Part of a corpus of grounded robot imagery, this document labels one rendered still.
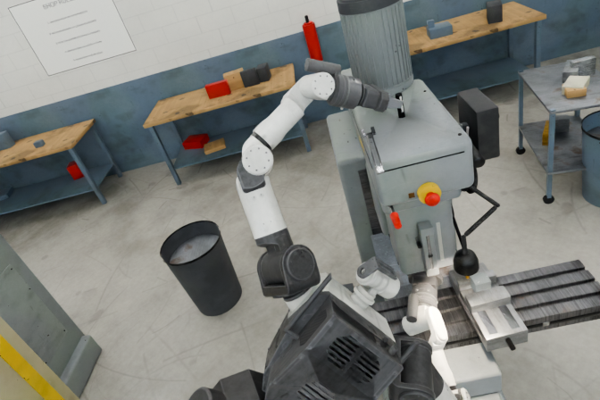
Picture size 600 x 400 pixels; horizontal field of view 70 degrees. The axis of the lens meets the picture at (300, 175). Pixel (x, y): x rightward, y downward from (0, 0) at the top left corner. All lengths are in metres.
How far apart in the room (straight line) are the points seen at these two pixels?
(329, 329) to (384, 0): 0.92
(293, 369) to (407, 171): 0.56
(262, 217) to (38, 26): 5.33
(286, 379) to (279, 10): 4.78
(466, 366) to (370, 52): 1.20
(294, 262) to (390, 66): 0.71
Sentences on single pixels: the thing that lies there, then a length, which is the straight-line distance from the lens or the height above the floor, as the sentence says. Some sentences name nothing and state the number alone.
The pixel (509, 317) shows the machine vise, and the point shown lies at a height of 1.05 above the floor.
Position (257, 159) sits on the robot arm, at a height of 1.99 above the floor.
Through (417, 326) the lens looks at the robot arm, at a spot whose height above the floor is 1.25.
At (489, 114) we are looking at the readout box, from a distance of 1.67.
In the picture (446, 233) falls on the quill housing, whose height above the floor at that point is 1.47.
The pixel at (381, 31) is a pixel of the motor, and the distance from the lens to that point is 1.39.
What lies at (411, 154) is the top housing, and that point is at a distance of 1.14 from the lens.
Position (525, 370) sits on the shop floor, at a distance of 2.96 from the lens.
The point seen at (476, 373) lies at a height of 0.90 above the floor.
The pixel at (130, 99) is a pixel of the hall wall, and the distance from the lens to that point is 6.08.
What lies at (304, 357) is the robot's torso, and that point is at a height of 1.67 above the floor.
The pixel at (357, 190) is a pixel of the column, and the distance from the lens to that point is 1.88.
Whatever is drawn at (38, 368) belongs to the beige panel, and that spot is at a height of 1.11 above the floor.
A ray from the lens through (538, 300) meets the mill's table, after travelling 1.98.
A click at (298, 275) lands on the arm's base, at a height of 1.76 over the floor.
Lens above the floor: 2.48
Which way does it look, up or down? 31 degrees down
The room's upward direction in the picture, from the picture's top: 18 degrees counter-clockwise
